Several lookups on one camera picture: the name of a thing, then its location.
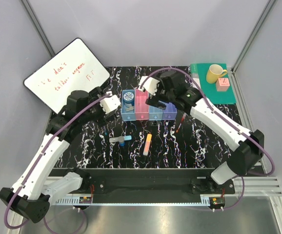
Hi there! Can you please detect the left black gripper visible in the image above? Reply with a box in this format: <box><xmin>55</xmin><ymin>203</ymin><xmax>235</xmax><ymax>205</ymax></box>
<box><xmin>80</xmin><ymin>87</ymin><xmax>117</xmax><ymax>126</ymax></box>

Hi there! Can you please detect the sky blue bin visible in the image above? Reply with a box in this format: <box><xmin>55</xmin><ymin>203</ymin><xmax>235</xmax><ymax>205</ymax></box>
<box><xmin>149</xmin><ymin>106</ymin><xmax>163</xmax><ymax>121</ymax></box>

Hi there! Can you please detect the pink bin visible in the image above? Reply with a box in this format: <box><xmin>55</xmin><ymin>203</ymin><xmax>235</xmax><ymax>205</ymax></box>
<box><xmin>135</xmin><ymin>89</ymin><xmax>149</xmax><ymax>120</ymax></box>

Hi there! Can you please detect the small white eraser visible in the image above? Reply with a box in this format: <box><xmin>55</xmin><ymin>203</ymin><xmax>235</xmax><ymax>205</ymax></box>
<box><xmin>125</xmin><ymin>106</ymin><xmax>134</xmax><ymax>112</ymax></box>

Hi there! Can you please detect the light blue bin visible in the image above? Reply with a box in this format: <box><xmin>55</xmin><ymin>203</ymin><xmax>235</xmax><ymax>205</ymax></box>
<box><xmin>121</xmin><ymin>90</ymin><xmax>136</xmax><ymax>121</ymax></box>

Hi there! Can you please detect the blue ink bottle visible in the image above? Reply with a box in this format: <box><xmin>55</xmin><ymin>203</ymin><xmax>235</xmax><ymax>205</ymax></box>
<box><xmin>122</xmin><ymin>91</ymin><xmax>135</xmax><ymax>108</ymax></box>

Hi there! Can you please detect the red pen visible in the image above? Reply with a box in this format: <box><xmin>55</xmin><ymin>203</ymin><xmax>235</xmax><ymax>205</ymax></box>
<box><xmin>175</xmin><ymin>113</ymin><xmax>187</xmax><ymax>133</ymax></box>

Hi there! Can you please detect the orange pink highlighter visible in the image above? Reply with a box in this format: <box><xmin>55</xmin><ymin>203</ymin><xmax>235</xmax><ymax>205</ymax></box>
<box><xmin>143</xmin><ymin>134</ymin><xmax>152</xmax><ymax>156</ymax></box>

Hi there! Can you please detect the yellow mug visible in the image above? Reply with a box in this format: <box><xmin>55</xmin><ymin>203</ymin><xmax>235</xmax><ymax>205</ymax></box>
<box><xmin>206</xmin><ymin>64</ymin><xmax>227</xmax><ymax>84</ymax></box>

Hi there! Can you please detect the pink cube box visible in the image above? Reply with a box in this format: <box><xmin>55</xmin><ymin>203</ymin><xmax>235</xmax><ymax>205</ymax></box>
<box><xmin>216</xmin><ymin>78</ymin><xmax>230</xmax><ymax>92</ymax></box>

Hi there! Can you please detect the purple bin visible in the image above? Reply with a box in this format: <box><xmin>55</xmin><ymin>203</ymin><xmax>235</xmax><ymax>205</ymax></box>
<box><xmin>162</xmin><ymin>102</ymin><xmax>177</xmax><ymax>120</ymax></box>

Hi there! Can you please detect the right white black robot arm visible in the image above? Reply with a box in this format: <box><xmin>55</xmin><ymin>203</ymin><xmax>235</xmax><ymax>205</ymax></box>
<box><xmin>139</xmin><ymin>68</ymin><xmax>264</xmax><ymax>193</ymax></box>

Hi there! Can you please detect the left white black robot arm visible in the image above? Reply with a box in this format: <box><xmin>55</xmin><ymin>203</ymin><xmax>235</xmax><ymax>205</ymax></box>
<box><xmin>0</xmin><ymin>87</ymin><xmax>121</xmax><ymax>229</ymax></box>

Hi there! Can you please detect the grey marker with blue cap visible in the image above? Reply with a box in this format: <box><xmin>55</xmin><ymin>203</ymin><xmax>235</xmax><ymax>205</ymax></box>
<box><xmin>109</xmin><ymin>136</ymin><xmax>132</xmax><ymax>143</ymax></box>

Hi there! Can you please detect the white dry-erase board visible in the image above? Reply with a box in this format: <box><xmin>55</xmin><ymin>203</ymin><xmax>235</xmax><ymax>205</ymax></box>
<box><xmin>24</xmin><ymin>38</ymin><xmax>110</xmax><ymax>113</ymax></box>

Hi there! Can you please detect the black marble pattern mat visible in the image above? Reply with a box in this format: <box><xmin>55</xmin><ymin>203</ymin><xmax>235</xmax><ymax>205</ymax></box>
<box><xmin>32</xmin><ymin>65</ymin><xmax>255</xmax><ymax>169</ymax></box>

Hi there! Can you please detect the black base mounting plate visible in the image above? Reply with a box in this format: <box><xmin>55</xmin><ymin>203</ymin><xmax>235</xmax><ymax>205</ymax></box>
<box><xmin>50</xmin><ymin>168</ymin><xmax>235</xmax><ymax>195</ymax></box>

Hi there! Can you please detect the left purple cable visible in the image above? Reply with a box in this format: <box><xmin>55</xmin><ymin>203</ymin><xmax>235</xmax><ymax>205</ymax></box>
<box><xmin>3</xmin><ymin>92</ymin><xmax>112</xmax><ymax>232</ymax></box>

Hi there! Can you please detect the purple cable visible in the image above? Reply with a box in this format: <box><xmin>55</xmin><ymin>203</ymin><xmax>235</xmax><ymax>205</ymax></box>
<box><xmin>3</xmin><ymin>92</ymin><xmax>112</xmax><ymax>232</ymax></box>
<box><xmin>139</xmin><ymin>67</ymin><xmax>276</xmax><ymax>212</ymax></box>

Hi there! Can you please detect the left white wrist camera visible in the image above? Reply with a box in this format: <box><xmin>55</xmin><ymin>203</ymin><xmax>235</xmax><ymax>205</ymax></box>
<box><xmin>100</xmin><ymin>91</ymin><xmax>121</xmax><ymax>114</ymax></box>

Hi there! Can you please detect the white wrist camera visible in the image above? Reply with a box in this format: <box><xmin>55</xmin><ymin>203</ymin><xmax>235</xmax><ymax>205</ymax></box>
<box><xmin>100</xmin><ymin>91</ymin><xmax>121</xmax><ymax>114</ymax></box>
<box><xmin>138</xmin><ymin>76</ymin><xmax>160</xmax><ymax>96</ymax></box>

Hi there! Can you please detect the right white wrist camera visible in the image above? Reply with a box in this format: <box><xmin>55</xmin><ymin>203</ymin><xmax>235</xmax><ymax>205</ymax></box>
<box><xmin>138</xmin><ymin>76</ymin><xmax>160</xmax><ymax>96</ymax></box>

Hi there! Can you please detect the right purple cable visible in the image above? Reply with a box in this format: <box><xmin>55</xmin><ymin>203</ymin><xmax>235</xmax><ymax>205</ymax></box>
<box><xmin>139</xmin><ymin>67</ymin><xmax>276</xmax><ymax>212</ymax></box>

